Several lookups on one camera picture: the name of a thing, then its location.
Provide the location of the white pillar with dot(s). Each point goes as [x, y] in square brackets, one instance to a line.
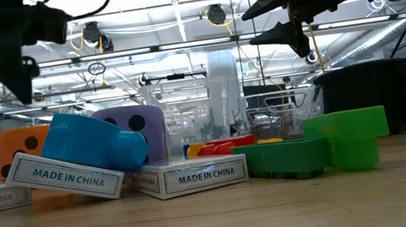
[222, 67]

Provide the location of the bright green T-shaped block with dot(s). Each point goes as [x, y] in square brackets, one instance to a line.
[348, 129]

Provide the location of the shallow clear plastic bin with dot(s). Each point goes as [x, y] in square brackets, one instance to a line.
[282, 114]

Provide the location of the black bucket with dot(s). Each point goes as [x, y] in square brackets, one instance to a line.
[368, 98]

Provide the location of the tall clear plastic bin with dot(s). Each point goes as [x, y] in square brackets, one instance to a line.
[194, 110]

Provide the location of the large light blue peg block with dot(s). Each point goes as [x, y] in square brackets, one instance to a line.
[87, 141]

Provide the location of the yellow flat brick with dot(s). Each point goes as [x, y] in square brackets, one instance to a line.
[269, 141]

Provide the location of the long dark green brick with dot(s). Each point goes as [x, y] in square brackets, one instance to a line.
[281, 158]

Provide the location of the purple foam die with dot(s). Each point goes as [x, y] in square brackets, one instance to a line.
[154, 136]

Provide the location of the orange foam die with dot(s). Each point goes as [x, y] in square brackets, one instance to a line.
[9, 148]

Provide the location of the red brick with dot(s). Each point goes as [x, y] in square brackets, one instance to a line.
[231, 142]

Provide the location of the dark blue peg block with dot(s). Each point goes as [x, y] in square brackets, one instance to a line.
[186, 151]

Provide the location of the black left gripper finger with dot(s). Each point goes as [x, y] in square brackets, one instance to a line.
[17, 80]

